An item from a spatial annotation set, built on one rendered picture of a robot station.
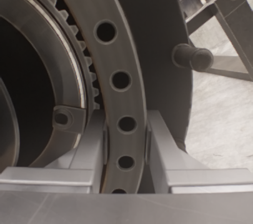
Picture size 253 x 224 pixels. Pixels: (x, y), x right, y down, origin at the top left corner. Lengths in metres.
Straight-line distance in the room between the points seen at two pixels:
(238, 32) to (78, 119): 1.25
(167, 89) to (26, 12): 0.16
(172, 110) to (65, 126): 0.12
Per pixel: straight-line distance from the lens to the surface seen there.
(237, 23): 1.38
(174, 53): 0.18
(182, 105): 0.19
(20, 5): 0.23
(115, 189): 0.17
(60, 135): 0.24
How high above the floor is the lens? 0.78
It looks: 14 degrees down
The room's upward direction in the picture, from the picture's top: 40 degrees counter-clockwise
